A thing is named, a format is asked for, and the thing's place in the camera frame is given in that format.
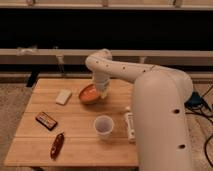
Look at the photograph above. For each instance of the wooden table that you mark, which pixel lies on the wooden table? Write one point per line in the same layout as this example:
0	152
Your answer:
32	142

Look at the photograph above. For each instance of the white squeeze bottle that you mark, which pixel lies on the white squeeze bottle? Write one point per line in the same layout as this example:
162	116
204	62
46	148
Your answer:
128	116

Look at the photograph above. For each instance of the white sponge block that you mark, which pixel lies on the white sponge block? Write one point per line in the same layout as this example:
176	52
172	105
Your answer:
63	96

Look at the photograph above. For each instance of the red brown sausage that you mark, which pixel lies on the red brown sausage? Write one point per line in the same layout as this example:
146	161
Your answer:
56	146

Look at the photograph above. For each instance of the orange ceramic bowl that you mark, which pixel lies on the orange ceramic bowl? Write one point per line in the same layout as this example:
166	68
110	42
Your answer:
89	94

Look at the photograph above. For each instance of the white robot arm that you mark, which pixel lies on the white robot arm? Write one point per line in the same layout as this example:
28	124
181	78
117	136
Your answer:
158	97

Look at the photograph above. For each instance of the brown chocolate bar packet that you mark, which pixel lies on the brown chocolate bar packet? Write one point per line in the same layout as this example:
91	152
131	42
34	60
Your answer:
47	121

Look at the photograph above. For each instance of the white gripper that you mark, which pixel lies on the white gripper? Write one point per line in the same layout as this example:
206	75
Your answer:
101	82

